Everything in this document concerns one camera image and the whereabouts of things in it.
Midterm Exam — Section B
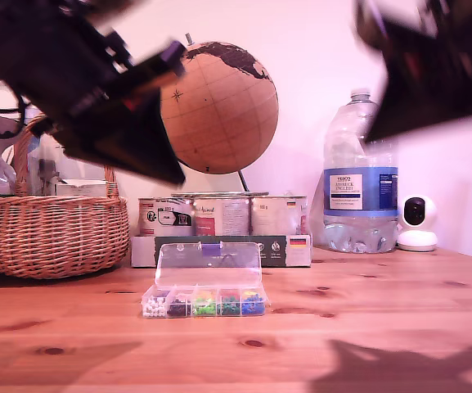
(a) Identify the white can red label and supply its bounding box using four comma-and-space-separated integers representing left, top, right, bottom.
191, 196, 253, 237

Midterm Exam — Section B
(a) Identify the cork globe on stand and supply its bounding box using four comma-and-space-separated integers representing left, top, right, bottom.
158, 32, 280, 198

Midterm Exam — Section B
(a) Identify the white can flag print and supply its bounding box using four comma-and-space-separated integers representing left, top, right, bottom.
250, 195, 308, 237

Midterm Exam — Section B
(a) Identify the wicker basket with handle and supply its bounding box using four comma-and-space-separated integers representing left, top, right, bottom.
0, 112, 131, 280

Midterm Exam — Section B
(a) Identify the cardboard tray of cans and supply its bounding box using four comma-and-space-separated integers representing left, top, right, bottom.
130, 233, 312, 269

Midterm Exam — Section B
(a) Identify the white cardboard carton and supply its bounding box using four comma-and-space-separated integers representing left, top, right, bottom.
53, 178, 108, 197

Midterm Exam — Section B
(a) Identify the small white round camera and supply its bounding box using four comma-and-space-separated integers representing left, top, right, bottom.
396, 194, 439, 252

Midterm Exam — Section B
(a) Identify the clear plastic container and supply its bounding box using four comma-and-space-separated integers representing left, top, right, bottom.
25, 134, 63, 196

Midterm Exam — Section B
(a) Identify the large clear water bottle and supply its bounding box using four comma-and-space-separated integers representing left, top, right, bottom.
308, 86, 400, 254

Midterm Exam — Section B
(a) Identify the clear plastic pin box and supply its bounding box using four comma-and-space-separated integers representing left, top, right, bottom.
140, 241, 270, 319

